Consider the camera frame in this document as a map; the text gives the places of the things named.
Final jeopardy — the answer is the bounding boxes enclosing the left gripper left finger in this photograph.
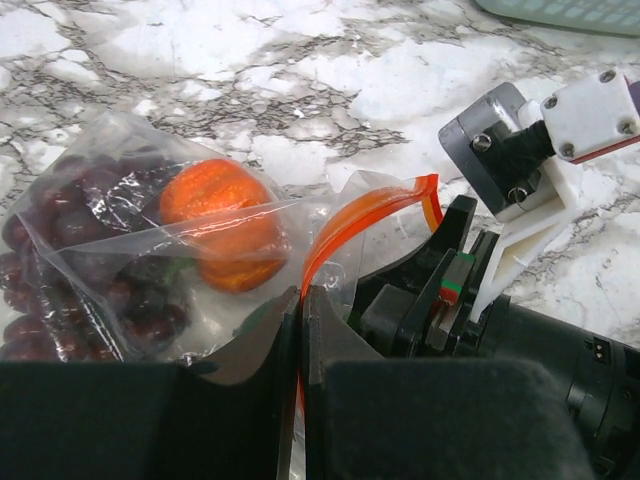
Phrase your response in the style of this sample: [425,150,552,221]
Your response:
[1,288,299,479]

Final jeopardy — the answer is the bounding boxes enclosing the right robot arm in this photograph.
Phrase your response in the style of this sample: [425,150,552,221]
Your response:
[349,195,639,479]

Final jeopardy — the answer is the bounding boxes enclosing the teal plastic basket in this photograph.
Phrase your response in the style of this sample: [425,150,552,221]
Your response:
[476,0,639,37]

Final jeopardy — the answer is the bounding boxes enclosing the dark purple fake grapes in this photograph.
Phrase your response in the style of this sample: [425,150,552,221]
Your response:
[1,146,190,362]

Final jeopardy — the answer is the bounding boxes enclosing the clear bag red zipper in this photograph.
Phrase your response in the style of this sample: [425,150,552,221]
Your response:
[14,110,444,480]

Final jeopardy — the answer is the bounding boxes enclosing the orange fake pumpkin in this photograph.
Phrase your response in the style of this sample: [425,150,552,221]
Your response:
[159,158,286,293]

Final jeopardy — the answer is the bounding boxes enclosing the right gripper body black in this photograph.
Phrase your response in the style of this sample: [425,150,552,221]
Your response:
[349,195,499,358]

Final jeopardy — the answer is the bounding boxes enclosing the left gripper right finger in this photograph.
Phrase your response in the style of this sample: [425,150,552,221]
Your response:
[302,286,594,479]

